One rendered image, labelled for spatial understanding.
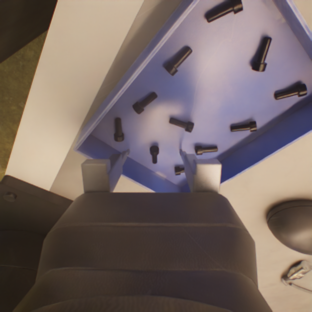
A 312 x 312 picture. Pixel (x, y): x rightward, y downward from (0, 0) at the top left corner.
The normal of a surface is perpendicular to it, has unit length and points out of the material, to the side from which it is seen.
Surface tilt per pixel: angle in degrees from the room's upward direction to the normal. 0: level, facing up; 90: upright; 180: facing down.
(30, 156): 0
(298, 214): 74
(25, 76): 0
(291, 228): 46
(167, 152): 0
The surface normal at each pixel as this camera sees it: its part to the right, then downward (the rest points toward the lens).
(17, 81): -0.01, 0.69
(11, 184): 0.62, -0.56
